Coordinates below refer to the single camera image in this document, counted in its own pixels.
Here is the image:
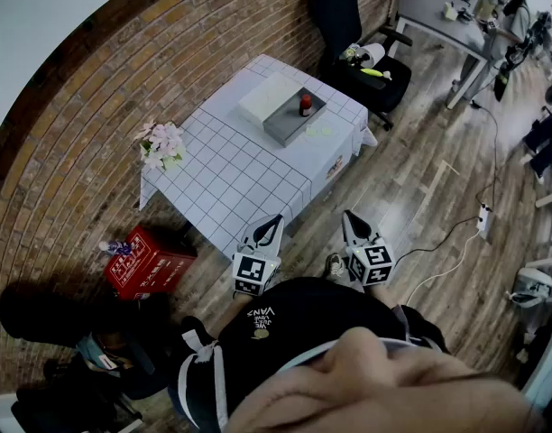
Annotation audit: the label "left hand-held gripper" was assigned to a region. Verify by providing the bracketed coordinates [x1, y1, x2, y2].
[232, 213, 286, 296]

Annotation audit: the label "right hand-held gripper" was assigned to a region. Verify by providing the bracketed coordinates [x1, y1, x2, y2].
[342, 209, 397, 287]

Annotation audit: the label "grey rectangular tray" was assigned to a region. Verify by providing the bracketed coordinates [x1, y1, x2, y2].
[262, 86, 328, 149]

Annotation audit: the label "person's right forearm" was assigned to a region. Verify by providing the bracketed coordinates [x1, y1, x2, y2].
[369, 283, 395, 307]

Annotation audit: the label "person's left forearm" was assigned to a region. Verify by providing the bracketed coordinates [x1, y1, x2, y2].
[219, 290, 259, 336]

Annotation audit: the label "red plastic crate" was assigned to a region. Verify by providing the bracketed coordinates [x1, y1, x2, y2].
[103, 225, 198, 302]

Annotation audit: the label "white box lid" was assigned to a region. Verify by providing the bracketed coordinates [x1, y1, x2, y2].
[237, 70, 305, 124]

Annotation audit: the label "person's shoe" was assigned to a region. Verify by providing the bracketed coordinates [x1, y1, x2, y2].
[324, 253, 348, 282]

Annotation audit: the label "table with checked white cloth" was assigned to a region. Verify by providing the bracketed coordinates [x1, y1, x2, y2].
[138, 53, 379, 261]

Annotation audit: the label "person's black t-shirt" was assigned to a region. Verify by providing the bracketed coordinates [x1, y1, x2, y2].
[167, 276, 451, 433]

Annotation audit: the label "white power strip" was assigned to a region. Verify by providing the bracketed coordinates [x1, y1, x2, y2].
[477, 202, 492, 239]

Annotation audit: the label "pink flowers in white pot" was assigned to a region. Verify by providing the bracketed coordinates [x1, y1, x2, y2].
[133, 120, 188, 172]

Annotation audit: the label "clear plastic water bottle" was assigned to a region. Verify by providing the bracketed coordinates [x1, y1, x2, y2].
[97, 239, 133, 256]

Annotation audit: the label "person's chin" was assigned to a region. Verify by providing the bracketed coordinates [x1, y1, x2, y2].
[228, 326, 537, 433]

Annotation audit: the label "white chair base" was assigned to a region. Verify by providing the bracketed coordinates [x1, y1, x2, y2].
[504, 266, 552, 309]

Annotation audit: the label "white paper roll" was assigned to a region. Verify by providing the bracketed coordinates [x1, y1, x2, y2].
[361, 41, 387, 63]

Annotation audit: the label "black office chair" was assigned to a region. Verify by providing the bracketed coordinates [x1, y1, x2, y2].
[309, 0, 415, 131]

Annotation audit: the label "black backpack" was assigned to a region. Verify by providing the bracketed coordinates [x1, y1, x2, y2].
[0, 281, 178, 433]

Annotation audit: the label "black hanging pouch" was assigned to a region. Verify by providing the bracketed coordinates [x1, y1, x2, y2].
[492, 45, 514, 104]

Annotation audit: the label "grey desk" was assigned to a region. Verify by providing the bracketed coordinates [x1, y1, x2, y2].
[391, 0, 492, 111]

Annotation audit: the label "white cable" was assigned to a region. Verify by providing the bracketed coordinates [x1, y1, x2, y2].
[404, 229, 481, 305]

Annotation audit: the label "black cable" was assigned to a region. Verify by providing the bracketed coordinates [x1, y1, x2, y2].
[391, 100, 502, 263]

